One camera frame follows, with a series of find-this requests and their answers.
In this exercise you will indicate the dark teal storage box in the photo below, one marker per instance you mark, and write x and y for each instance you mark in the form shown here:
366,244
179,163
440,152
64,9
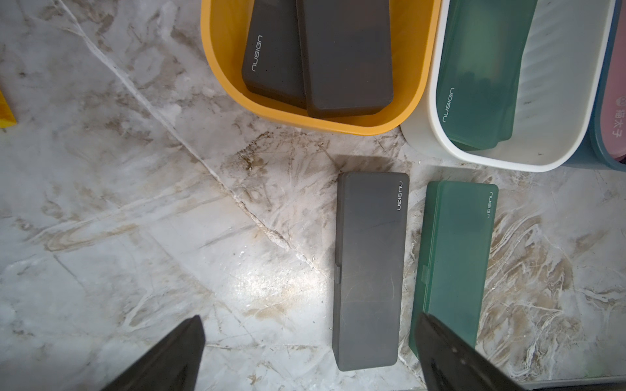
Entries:
592,154

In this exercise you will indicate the black pencil case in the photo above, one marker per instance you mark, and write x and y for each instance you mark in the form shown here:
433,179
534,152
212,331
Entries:
272,65

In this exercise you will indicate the white storage box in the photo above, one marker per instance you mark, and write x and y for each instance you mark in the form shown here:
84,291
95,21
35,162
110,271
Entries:
560,71

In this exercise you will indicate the dark grey pencil case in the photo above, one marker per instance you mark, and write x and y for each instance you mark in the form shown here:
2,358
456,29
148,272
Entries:
346,56
369,267

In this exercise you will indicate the pink pencil case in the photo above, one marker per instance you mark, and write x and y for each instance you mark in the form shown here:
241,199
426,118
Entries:
612,115

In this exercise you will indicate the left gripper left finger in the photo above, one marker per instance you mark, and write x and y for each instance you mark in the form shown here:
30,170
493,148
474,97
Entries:
172,364

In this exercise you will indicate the light green pencil case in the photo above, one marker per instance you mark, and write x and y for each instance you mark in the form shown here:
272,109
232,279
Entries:
483,43

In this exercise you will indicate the yellow storage box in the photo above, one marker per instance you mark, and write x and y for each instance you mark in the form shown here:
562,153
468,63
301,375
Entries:
224,30

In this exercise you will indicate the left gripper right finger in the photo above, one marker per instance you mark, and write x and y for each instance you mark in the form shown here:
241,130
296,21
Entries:
449,363

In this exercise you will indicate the yellow triangular block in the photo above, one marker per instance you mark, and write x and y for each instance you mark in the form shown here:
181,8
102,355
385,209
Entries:
7,118

